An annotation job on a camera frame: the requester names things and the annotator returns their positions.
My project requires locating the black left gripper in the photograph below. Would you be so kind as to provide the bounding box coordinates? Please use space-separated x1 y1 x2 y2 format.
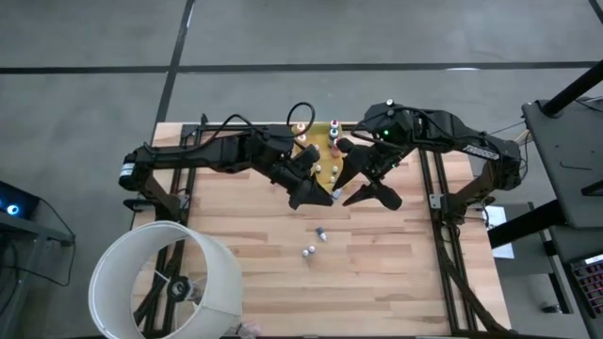
249 122 334 211

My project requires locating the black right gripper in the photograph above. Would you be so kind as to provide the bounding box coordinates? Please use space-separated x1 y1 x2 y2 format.
332 101 421 212

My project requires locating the yellow translucent plastic tray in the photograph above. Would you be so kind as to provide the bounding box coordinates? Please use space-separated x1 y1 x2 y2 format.
290 121 352 195

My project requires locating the white round lampshade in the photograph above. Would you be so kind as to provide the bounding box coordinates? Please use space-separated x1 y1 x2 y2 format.
88 219 245 339

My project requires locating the white paper sheet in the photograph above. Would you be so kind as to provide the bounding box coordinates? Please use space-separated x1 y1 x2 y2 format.
482 205 515 260

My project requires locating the crumpled pale cloth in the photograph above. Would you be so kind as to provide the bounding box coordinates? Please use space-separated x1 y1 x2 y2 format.
235 319 263 339

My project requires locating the black lamp socket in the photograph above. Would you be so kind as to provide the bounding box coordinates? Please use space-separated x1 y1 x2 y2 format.
165 276 195 303

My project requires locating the black stand beam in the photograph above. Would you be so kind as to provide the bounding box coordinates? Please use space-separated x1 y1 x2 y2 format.
487 200 566 250

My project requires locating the grey metal cart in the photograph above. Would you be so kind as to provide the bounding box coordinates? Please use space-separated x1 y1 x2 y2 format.
520 96 603 230

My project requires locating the grey keyboard shelf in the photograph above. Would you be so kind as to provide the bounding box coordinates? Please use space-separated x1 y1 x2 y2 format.
541 220 603 339

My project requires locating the black round pole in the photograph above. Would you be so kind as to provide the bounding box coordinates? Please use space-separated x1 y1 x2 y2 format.
539 58 603 117

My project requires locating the backlit keyboard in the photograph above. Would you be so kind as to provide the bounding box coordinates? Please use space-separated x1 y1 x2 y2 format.
569 253 603 321

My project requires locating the grey side table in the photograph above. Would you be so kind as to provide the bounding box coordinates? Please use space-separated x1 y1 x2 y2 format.
0 206 77 339

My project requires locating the black device with blue light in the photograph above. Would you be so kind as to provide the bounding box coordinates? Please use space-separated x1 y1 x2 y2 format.
0 181 41 220

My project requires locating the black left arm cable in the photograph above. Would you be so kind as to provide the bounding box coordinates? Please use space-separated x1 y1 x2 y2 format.
202 101 317 142

